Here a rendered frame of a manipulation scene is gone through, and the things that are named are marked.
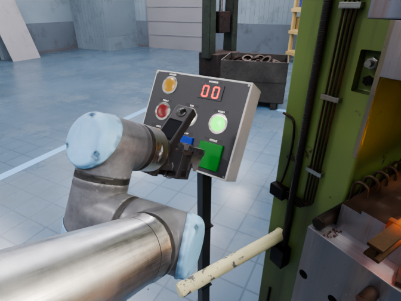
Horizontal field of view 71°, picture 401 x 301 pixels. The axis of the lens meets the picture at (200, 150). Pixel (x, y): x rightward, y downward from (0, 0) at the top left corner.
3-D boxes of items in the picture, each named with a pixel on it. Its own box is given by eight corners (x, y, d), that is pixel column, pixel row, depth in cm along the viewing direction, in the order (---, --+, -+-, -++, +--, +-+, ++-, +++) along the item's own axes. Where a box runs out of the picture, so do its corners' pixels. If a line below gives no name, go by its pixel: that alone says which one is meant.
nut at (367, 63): (366, 88, 67) (375, 58, 64) (355, 85, 69) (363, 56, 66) (373, 86, 69) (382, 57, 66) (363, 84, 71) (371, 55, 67)
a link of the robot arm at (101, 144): (55, 165, 44) (68, 103, 44) (113, 169, 55) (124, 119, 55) (95, 179, 40) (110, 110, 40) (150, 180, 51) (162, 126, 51)
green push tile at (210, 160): (215, 172, 77) (223, 146, 77) (193, 164, 81) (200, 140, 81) (218, 172, 79) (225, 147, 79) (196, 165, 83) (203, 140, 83)
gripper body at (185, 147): (164, 171, 70) (132, 168, 59) (173, 137, 69) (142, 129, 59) (190, 180, 66) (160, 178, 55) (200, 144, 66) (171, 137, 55)
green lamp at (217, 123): (218, 134, 78) (218, 119, 76) (208, 129, 81) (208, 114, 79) (227, 132, 79) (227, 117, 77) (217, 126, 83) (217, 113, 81)
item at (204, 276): (182, 303, 84) (182, 291, 82) (174, 289, 88) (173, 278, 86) (285, 243, 105) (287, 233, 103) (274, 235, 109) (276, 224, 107)
